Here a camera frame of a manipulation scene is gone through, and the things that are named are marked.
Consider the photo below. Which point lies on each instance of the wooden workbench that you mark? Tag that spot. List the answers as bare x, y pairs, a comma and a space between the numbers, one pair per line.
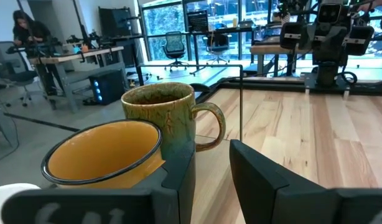
268, 49

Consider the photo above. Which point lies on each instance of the wooden desk with grey legs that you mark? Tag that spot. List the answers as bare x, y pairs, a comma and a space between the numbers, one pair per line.
76, 55

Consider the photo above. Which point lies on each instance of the long black desk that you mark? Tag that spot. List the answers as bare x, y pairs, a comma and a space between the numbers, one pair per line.
216, 30

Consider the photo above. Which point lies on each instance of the person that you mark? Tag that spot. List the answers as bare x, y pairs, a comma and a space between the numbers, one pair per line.
32, 29

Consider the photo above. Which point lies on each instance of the black monitor with vented back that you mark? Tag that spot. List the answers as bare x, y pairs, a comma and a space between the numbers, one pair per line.
197, 21

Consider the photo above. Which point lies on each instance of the black padded office chair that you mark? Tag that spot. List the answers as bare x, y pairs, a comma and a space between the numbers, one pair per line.
218, 43

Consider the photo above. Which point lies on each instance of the black mesh office chair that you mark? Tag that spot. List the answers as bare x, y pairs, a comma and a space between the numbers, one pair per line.
174, 45

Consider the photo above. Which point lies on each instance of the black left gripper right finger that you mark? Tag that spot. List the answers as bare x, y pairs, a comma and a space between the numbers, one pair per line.
265, 193

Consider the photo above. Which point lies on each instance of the black aluminium table frame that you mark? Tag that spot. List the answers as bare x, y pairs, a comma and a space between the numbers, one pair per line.
272, 85

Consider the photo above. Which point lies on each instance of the large black panel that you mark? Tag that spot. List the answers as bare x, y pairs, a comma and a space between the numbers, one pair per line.
114, 21

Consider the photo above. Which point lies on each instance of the grey office chair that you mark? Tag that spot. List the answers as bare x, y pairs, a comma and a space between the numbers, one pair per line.
13, 71

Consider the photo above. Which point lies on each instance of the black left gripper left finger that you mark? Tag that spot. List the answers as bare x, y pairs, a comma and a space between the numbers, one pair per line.
172, 193

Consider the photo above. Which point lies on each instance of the yellow mug with dark rim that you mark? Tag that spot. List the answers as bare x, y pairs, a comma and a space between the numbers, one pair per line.
104, 149

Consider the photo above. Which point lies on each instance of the thin black metal frame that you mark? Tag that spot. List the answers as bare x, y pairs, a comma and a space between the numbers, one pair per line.
212, 174

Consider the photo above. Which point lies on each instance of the person's hand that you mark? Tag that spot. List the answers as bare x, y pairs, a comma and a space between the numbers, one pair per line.
374, 4

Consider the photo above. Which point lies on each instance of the small yellow cup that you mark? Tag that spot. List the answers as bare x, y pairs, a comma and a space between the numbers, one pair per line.
234, 22

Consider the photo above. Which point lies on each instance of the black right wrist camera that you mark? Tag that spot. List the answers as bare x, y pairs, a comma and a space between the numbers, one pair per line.
329, 13

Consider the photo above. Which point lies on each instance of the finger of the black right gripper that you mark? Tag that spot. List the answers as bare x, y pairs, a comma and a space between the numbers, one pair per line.
359, 34
291, 31

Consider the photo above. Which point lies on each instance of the green glazed ceramic mug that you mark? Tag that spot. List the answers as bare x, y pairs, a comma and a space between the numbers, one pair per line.
172, 118

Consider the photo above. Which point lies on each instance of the black computer with blue lights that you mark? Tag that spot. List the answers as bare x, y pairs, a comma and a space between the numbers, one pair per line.
108, 85

